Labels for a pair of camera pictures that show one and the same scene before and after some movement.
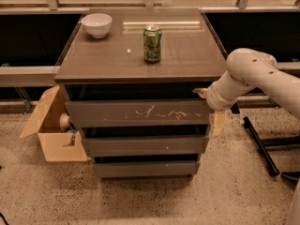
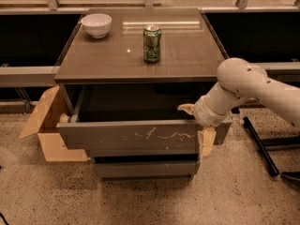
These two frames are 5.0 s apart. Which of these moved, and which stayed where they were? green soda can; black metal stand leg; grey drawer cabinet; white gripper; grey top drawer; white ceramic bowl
Moved: grey top drawer; white gripper
Stayed: black metal stand leg; white ceramic bowl; green soda can; grey drawer cabinet
